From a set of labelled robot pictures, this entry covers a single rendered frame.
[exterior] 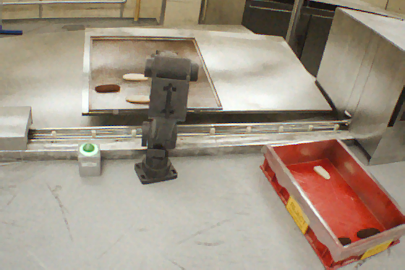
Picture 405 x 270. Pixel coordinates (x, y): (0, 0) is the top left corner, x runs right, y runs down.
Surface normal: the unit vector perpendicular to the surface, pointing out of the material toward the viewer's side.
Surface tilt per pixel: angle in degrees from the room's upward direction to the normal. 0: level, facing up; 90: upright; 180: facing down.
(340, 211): 0
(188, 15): 90
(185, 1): 90
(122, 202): 0
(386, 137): 90
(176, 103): 66
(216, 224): 0
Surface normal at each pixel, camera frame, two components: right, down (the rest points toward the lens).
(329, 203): 0.15, -0.83
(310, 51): 0.25, 0.55
